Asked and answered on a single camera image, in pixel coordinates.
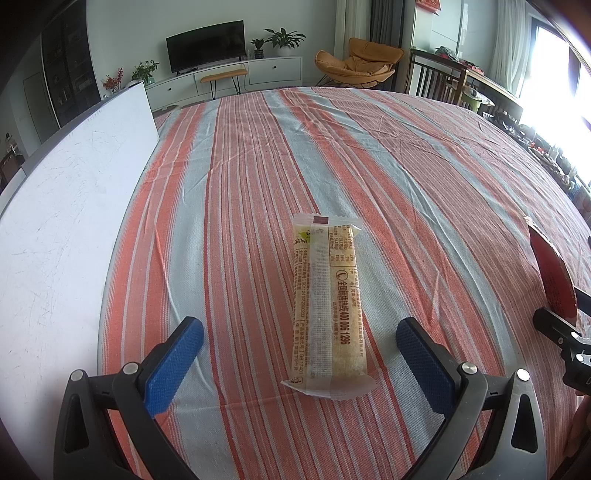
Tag red snack packet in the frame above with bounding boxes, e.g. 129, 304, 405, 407
525, 216, 578, 326

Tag yellow rice cracker packet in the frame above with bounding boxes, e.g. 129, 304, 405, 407
283, 213, 376, 401

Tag striped red grey tablecloth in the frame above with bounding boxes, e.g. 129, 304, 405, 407
98, 87, 590, 479

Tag white board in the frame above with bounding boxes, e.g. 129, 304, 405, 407
1, 84, 159, 479

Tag dark wooden chair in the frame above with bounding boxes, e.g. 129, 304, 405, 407
405, 48, 468, 105

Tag orange lounge chair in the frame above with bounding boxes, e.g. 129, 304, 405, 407
315, 37, 405, 89

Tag white tv cabinet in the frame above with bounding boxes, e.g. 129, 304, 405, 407
146, 56, 303, 112

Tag red flowers in vase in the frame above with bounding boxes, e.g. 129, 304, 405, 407
101, 67, 123, 94

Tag plant in white vase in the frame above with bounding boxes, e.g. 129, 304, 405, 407
127, 60, 159, 87

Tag green potted plant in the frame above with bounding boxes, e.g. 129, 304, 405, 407
264, 28, 307, 57

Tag wooden bench stool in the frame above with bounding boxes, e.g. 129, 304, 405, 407
199, 68, 249, 100

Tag small dark potted plant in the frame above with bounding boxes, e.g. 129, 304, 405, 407
250, 38, 266, 59

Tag black television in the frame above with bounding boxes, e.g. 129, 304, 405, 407
166, 20, 246, 73

